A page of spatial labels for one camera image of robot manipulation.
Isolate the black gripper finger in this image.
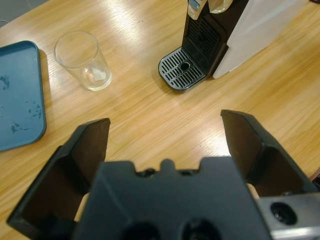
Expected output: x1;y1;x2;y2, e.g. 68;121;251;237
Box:
220;109;320;199
6;117;111;238

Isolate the clear drinking glass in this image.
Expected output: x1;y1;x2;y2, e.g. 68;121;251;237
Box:
53;30;113;92

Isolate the white capsule coffee machine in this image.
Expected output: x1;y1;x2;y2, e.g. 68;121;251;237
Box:
181;0;311;80

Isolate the teal plastic tray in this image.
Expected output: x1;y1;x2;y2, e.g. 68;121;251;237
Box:
0;40;48;153

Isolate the metal drip tray grate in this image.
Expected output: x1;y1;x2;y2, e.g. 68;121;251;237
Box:
157;47;208;94

